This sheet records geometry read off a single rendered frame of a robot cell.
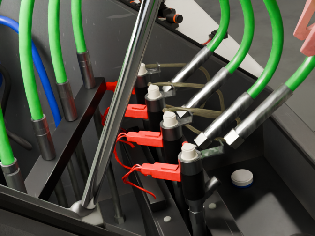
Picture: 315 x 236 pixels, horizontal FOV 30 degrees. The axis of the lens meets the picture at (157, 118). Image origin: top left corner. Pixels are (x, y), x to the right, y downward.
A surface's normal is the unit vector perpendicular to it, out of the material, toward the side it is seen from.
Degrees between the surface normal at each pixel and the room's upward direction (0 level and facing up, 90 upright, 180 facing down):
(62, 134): 0
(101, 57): 90
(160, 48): 90
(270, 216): 0
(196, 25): 0
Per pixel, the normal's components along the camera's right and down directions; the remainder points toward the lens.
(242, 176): -0.14, -0.84
